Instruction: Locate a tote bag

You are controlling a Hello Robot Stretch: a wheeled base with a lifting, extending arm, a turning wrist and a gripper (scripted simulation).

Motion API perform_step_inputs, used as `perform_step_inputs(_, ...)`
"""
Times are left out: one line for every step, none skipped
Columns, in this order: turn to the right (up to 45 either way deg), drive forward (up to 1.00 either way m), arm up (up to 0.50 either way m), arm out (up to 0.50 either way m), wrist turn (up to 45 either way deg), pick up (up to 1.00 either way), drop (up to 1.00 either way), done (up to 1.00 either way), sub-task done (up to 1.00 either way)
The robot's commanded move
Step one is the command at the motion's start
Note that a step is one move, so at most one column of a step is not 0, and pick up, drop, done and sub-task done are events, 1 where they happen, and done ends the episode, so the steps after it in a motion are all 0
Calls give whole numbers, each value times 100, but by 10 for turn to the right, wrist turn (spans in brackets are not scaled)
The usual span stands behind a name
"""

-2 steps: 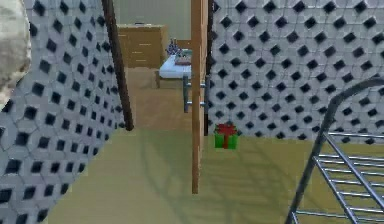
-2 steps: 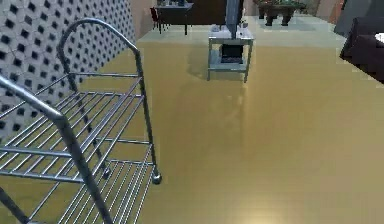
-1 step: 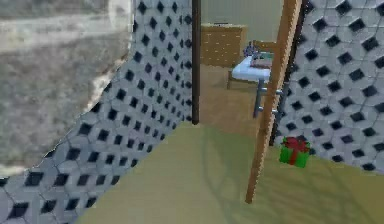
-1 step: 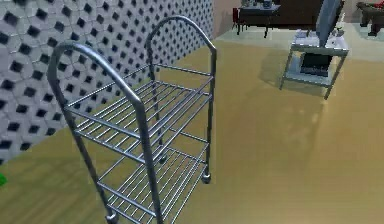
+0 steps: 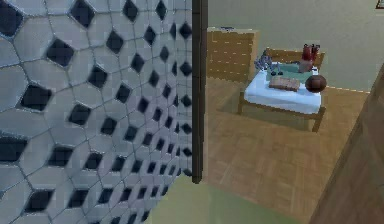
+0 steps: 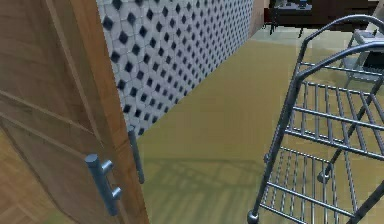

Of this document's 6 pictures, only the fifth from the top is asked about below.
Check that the wooden chest of drawers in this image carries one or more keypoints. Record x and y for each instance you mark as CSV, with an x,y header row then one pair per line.
x,y
230,55

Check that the grey robot toy figure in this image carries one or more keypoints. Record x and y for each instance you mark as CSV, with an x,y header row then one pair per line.
x,y
266,63

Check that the dark flat object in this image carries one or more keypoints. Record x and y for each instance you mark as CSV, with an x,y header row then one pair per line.
x,y
227,28

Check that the wooden bed with white sheet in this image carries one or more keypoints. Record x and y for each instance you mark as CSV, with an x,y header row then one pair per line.
x,y
283,96

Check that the teal pillow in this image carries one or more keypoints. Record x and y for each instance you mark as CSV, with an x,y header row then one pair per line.
x,y
287,70

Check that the brown ball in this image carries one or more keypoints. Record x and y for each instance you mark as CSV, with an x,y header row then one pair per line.
x,y
315,83

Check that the red bottles in brown box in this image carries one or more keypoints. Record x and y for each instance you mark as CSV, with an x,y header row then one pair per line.
x,y
308,58

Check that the brown wooden room door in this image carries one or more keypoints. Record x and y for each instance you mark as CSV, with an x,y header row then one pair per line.
x,y
356,166

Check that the framed wall picture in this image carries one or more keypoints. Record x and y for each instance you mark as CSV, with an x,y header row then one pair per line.
x,y
380,3

